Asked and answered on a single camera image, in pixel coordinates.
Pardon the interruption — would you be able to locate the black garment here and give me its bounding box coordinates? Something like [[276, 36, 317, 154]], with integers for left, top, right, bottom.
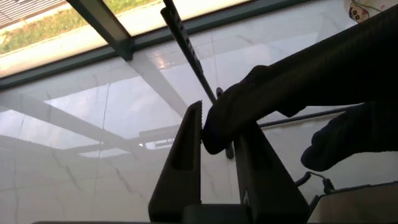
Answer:
[[201, 4, 398, 172]]

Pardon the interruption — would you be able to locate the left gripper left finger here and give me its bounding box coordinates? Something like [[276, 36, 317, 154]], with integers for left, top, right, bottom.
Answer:
[[148, 100, 203, 222]]

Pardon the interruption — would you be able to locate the black clothes rack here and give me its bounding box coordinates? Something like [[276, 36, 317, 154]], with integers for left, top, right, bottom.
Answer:
[[160, 0, 358, 160]]

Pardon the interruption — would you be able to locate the cream printed garment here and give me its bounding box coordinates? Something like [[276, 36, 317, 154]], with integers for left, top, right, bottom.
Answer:
[[343, 0, 398, 24]]

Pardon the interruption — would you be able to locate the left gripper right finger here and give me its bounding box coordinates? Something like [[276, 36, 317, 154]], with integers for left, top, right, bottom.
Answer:
[[233, 121, 310, 222]]

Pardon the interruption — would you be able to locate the window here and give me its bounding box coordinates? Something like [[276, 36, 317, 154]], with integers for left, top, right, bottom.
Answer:
[[0, 0, 312, 91]]

